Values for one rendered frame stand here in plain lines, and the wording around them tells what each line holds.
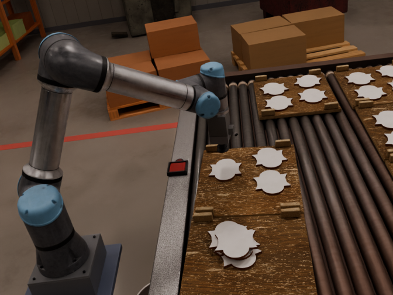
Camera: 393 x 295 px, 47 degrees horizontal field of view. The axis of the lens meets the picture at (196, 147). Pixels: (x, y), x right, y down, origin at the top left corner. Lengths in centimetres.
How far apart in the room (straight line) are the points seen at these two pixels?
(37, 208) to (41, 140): 20
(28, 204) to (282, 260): 70
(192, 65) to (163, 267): 318
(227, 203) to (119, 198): 188
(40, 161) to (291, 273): 76
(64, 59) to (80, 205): 226
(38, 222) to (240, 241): 55
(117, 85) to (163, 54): 345
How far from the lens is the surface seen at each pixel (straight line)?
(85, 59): 117
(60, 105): 132
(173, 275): 132
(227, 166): 166
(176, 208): 155
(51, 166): 138
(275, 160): 167
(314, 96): 212
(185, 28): 459
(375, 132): 186
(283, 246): 133
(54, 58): 120
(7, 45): 708
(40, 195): 132
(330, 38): 518
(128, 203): 321
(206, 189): 157
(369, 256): 134
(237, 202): 149
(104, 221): 312
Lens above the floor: 185
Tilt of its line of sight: 30 degrees down
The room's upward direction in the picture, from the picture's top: 9 degrees counter-clockwise
